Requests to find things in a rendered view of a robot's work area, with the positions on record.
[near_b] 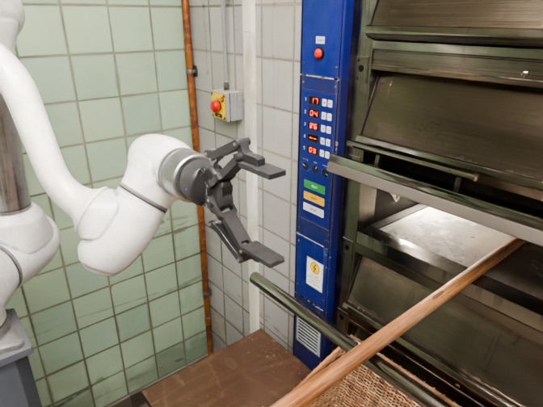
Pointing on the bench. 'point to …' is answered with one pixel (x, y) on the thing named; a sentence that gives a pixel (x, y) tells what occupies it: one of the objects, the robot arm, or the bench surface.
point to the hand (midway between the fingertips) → (272, 218)
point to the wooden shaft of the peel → (393, 330)
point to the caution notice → (314, 274)
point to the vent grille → (308, 336)
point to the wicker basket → (364, 387)
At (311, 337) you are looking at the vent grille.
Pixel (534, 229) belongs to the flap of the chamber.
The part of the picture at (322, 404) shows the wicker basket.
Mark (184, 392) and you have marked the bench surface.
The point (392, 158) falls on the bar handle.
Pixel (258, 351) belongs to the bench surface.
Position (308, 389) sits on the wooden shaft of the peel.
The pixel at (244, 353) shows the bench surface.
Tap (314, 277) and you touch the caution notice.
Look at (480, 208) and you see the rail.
